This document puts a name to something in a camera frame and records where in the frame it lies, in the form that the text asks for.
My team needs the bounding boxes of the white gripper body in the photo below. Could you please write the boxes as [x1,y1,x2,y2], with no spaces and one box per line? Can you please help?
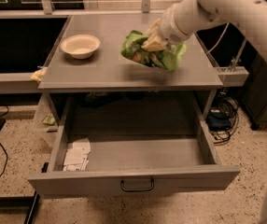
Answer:
[158,4,190,45]

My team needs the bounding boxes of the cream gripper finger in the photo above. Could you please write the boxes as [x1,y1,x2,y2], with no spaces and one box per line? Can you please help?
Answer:
[145,19,161,36]
[142,34,167,52]

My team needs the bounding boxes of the green rice chip bag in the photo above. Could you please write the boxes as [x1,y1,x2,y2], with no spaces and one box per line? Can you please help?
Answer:
[120,30,187,72]

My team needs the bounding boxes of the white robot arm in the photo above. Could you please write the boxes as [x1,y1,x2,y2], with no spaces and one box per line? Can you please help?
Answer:
[143,0,267,62]

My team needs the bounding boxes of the grey cabinet counter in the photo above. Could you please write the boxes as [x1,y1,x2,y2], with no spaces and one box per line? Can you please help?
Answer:
[39,13,222,92]

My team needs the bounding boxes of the open grey drawer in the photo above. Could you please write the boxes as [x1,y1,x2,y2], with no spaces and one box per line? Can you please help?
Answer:
[29,91,240,198]

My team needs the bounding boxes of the white paper bowl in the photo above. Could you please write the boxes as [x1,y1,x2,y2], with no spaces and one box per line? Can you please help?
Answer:
[60,35,100,60]

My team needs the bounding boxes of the dark blue box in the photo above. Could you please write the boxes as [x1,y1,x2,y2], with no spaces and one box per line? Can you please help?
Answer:
[206,112,232,131]

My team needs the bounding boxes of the small green wrapper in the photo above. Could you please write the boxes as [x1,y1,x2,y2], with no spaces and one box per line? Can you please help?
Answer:
[42,113,56,126]

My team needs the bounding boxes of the white paper slips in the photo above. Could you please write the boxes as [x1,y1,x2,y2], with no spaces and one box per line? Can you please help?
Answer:
[63,138,91,171]

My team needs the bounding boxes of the white power cable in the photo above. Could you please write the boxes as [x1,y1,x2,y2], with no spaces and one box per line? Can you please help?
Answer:
[205,21,231,55]

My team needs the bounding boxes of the black cable bundle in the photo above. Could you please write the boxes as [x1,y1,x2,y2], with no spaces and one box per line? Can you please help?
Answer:
[208,95,240,146]

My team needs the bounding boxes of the black drawer handle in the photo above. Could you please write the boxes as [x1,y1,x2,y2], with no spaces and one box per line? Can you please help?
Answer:
[120,179,155,192]

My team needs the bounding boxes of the grey metal rail frame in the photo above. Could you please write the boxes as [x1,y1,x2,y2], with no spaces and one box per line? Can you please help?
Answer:
[0,9,248,94]

